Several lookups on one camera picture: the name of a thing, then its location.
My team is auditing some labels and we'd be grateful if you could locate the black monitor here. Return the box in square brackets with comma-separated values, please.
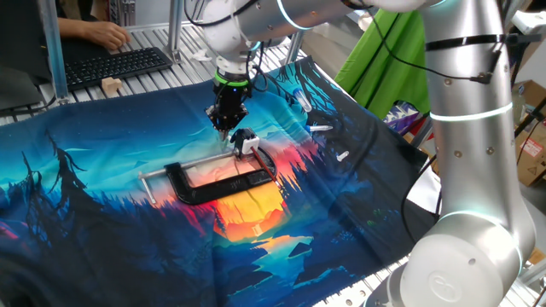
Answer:
[0, 0, 55, 86]

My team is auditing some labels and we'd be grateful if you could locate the person's hand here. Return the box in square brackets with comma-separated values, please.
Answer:
[83, 20, 131, 51]

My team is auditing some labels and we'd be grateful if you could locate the black keyboard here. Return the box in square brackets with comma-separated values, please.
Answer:
[63, 46, 174, 92]

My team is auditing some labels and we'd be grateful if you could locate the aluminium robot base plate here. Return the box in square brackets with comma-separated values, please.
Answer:
[317, 272, 385, 307]

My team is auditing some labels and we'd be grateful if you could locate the black C-clamp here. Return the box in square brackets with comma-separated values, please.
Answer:
[137, 147, 278, 206]

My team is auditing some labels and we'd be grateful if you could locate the red pencil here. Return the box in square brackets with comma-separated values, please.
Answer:
[250, 147, 282, 188]

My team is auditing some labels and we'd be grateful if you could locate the white camera device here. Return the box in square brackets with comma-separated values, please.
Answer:
[509, 10, 546, 38]

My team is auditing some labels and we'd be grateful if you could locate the black tripod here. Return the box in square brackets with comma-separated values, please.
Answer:
[509, 40, 546, 171]

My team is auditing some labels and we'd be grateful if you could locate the green cloth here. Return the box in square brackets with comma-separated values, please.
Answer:
[334, 8, 432, 120]

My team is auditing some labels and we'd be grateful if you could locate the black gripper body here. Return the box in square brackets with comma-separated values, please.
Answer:
[212, 81, 251, 119]

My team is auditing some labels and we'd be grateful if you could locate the black white pencil sharpener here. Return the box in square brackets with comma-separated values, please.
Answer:
[229, 127, 261, 159]

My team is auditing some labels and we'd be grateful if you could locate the person's brown-shirted torso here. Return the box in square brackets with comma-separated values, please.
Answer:
[55, 0, 112, 22]

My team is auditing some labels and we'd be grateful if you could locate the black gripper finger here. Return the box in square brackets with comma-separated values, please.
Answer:
[224, 106, 249, 141]
[205, 104, 227, 141]

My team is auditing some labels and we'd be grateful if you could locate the cardboard box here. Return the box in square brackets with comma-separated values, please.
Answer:
[511, 78, 546, 188]

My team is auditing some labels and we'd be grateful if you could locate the small wooden block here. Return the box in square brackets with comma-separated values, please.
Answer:
[101, 76, 124, 95]

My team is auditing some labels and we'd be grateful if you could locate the black arm strap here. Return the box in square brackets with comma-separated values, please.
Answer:
[425, 33, 507, 53]

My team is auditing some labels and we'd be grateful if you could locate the person's forearm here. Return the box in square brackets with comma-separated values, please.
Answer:
[57, 16, 99, 42]

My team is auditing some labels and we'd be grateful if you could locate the aluminium frame post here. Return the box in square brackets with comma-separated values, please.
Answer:
[165, 0, 185, 64]
[283, 29, 306, 66]
[40, 0, 70, 106]

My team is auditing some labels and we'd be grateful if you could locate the black camera cable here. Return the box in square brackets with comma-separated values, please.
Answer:
[366, 0, 496, 85]

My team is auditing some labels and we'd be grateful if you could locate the landscape print cloth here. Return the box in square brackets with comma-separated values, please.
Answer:
[0, 55, 440, 307]

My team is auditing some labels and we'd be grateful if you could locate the purple patterned cloth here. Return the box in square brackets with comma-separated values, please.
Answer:
[383, 101, 430, 137]

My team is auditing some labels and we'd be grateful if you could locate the large clear blue-capped tube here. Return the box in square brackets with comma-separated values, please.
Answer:
[292, 87, 314, 113]

